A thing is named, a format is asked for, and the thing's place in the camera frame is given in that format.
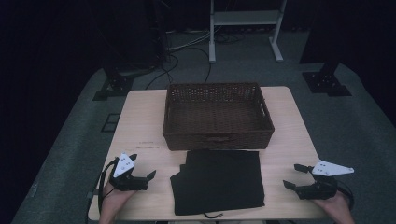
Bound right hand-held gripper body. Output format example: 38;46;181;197
294;160;355;201

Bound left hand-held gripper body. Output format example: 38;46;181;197
108;152;149;191

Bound black cloth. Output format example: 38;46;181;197
169;149;266;218

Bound brown wicker basket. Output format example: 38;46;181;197
162;82;276;152

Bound person's left hand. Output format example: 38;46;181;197
101;182;137;213

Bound person's right hand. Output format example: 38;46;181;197
312;192;352;216

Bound dark floor outlet cover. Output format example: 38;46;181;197
100;113;121;133

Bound black metal stand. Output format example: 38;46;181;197
302;60;353;97
92;63;157;102

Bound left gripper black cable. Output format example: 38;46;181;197
97;158;120;216

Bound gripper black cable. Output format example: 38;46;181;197
97;158;120;216
336;179;355;211

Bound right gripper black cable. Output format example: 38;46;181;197
336;179;355;211

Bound black floor cable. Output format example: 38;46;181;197
169;46;213;84
145;53;180;91

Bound grey floor cables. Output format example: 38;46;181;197
166;28;213;52

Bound tangled black cable bundle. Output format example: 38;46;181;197
214;31;247;45

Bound white metal desk frame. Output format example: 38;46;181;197
208;0;288;64

